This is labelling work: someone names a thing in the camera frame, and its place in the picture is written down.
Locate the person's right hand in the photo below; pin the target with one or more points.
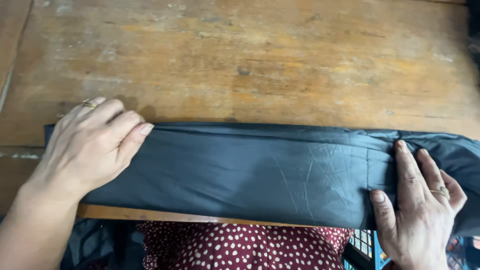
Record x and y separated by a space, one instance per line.
420 221

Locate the person's left hand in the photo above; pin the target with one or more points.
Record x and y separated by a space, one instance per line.
82 150

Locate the dark grey fabric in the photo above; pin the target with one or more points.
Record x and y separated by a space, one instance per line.
243 172

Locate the colourful patterned item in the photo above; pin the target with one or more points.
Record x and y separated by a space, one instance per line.
463 253

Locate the blue patterned box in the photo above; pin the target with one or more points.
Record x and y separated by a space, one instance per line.
362 247

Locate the black cloth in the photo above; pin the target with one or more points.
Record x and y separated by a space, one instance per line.
97 243

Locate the red white-dotted dress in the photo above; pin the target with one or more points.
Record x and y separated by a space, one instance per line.
243 247

